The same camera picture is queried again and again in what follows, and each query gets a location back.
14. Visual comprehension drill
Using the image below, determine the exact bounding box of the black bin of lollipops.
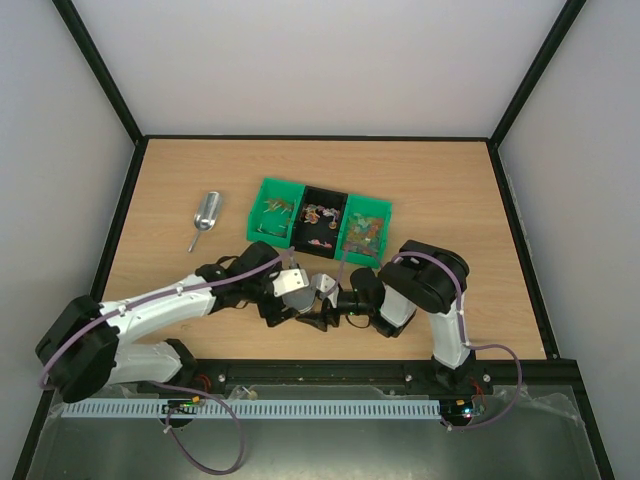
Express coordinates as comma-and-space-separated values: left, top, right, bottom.
290, 185, 348, 259

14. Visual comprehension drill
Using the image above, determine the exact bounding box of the green bin of mixed candies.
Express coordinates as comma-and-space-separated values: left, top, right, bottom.
246, 178, 305, 249

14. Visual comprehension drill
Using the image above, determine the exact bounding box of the metal scoop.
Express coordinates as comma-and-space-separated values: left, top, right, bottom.
188, 191, 222, 253

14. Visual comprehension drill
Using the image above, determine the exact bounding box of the white jar lid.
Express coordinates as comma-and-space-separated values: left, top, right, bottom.
282, 286, 316, 314

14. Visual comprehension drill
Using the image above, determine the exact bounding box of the green bin of gummy candies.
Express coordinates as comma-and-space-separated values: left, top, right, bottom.
334, 194, 392, 268

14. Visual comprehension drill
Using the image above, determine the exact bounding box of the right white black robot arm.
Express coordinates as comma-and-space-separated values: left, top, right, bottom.
297, 240, 475, 392

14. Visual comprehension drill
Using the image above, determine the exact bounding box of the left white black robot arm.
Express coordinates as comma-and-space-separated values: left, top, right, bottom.
35, 241, 310, 403

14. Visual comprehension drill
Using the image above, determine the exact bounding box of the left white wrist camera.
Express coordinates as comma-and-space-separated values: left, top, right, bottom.
271, 268, 309, 297

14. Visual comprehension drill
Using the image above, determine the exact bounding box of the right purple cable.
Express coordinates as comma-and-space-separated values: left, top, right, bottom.
337, 239, 524, 434

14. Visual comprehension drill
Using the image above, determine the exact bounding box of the purple cable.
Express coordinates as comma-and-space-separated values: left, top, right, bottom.
337, 239, 524, 434
38, 247, 297, 474

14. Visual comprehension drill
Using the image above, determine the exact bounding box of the slotted grey cable duct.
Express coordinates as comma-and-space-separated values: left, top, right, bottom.
61, 399, 441, 420

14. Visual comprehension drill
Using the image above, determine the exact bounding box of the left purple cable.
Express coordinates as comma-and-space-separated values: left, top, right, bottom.
38, 247, 297, 474

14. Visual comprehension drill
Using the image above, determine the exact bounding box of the black aluminium frame rail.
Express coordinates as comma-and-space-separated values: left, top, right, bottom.
49, 357, 581, 396

